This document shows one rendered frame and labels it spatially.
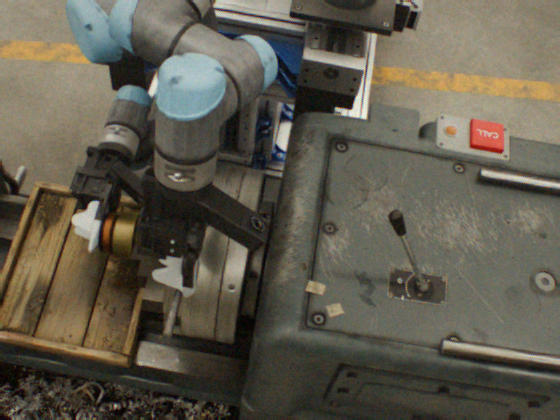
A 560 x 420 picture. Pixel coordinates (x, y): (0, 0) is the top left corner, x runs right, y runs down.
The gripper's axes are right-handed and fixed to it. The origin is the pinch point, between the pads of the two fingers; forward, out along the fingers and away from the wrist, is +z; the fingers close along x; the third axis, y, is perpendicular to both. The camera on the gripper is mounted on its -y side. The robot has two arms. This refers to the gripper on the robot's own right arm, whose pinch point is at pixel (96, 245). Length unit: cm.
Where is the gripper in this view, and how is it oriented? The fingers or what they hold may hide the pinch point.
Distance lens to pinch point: 133.3
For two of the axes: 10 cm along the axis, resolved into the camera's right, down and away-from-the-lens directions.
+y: -9.8, -1.8, 0.1
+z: -1.6, 8.4, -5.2
